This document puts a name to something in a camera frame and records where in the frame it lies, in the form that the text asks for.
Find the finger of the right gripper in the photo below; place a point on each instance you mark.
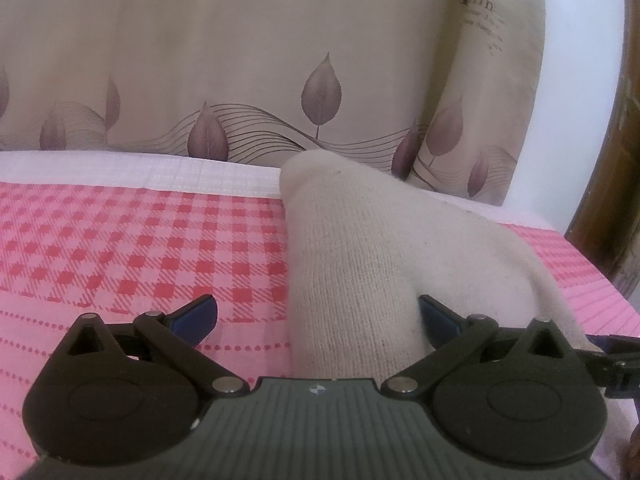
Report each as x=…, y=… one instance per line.
x=614, y=367

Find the cream knitted small garment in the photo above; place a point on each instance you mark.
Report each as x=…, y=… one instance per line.
x=363, y=247

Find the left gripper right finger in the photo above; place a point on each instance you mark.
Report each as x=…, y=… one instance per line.
x=522, y=397

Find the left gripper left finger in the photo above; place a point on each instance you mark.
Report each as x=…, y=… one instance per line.
x=112, y=394

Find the pink checked bed sheet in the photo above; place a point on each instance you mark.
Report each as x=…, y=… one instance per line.
x=122, y=234

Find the beige leaf print curtain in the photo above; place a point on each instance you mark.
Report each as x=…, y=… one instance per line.
x=435, y=92

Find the brown wooden door frame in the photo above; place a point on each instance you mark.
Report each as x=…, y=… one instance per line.
x=606, y=226

